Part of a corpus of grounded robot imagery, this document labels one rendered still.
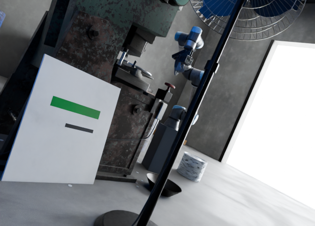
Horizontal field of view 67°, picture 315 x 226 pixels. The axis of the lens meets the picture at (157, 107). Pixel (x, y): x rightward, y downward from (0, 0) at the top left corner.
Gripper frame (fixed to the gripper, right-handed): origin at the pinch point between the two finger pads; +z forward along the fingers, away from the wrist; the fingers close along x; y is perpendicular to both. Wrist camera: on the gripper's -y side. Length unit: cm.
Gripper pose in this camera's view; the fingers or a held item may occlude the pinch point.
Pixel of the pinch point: (175, 73)
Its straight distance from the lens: 170.9
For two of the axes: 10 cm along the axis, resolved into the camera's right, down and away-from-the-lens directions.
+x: 6.4, 2.9, 7.1
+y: 6.5, 2.8, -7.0
